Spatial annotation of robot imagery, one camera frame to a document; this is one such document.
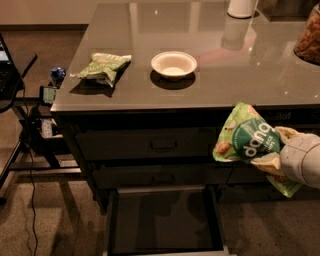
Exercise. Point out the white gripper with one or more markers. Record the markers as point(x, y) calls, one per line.
point(299, 159)

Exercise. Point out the green dang rice chip bag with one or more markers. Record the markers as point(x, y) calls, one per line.
point(245, 136)

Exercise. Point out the dark peatos snack bag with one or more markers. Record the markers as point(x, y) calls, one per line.
point(292, 117)

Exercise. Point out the top right drawer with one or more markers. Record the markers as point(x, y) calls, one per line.
point(304, 129)

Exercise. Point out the middle right drawer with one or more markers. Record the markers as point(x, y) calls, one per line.
point(242, 173)

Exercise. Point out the bottom right drawer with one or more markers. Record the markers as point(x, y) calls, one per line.
point(262, 193)

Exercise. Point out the middle left drawer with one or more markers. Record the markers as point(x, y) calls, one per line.
point(158, 175)

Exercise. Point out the top left drawer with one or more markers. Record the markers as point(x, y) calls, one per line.
point(146, 143)

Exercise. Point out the open bottom left drawer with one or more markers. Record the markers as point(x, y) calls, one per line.
point(164, 221)

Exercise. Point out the dark grey drawer cabinet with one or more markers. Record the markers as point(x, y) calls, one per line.
point(249, 61)

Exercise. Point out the light green snack bag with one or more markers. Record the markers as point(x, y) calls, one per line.
point(104, 68)

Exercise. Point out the clear jar of snacks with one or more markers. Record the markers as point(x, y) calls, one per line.
point(307, 46)

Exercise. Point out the white paper bowl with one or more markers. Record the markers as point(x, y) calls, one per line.
point(173, 65)

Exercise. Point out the white cylindrical container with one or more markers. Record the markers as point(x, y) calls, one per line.
point(242, 8)

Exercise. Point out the smartphone with lit screen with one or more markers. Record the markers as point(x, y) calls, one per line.
point(48, 95)

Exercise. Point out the black laptop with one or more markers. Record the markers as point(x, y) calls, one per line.
point(9, 76)

